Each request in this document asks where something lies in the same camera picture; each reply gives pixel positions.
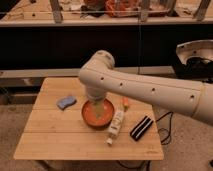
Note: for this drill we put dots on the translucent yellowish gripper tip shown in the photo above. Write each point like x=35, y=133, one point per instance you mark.
x=98, y=109

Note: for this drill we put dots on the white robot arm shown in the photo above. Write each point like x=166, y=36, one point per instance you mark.
x=190, y=98

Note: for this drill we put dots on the white tube bottle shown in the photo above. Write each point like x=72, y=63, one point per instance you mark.
x=115, y=126

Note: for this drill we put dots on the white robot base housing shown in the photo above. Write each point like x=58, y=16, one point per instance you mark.
x=199, y=49

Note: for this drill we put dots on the wooden folding table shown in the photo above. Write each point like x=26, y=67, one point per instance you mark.
x=54, y=134

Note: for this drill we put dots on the orange round bowl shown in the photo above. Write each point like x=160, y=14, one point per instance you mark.
x=90, y=118

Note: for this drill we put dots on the orange handled tool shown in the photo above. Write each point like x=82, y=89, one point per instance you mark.
x=125, y=103

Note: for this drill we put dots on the blue sponge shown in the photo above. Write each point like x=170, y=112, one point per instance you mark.
x=66, y=102

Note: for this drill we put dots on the orange cluttered object on shelf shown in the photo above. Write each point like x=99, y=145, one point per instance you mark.
x=121, y=8

